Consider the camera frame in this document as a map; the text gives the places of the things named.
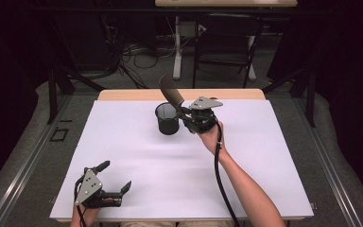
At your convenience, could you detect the person's left hand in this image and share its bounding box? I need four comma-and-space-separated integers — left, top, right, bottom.
70, 202, 102, 227

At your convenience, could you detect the hand-held gripper black cable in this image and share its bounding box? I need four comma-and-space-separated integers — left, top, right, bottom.
74, 181, 88, 227
213, 121, 242, 227

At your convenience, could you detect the black metal frame stand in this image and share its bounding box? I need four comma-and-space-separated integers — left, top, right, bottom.
45, 62, 107, 125
262, 62, 317, 129

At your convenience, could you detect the person's right hand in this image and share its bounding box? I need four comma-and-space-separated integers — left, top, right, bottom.
197, 121, 227, 156

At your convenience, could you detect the wooden desk with white legs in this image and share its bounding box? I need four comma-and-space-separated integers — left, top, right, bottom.
154, 0, 299, 81

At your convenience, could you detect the aluminium floor rail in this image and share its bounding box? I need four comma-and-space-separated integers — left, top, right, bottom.
291, 97, 363, 227
0, 94, 74, 227

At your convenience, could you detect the bundle of floor cables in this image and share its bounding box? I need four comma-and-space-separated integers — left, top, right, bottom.
105, 17, 178, 90

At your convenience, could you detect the right hand-held gripper black cable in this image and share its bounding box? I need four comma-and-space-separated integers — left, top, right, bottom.
213, 121, 242, 227

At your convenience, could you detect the light wooden table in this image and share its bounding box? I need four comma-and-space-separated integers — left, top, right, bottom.
56, 88, 314, 223

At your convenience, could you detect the black horizontal frame bar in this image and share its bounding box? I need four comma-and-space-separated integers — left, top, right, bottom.
27, 7, 329, 15

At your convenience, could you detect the white table sheet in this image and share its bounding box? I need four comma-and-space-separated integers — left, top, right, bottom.
49, 99, 315, 220

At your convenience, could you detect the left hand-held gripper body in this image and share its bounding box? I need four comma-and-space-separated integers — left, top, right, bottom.
74, 166, 123, 210

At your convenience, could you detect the left hand-held gripper black cable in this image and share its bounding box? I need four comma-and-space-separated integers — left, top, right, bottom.
74, 181, 88, 227

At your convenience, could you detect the black chair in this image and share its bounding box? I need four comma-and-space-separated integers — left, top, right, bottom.
192, 12, 264, 89

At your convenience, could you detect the black mesh cup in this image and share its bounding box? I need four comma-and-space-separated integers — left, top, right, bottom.
154, 101, 182, 136

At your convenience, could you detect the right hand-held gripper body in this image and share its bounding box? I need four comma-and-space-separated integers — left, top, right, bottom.
181, 96, 224, 133

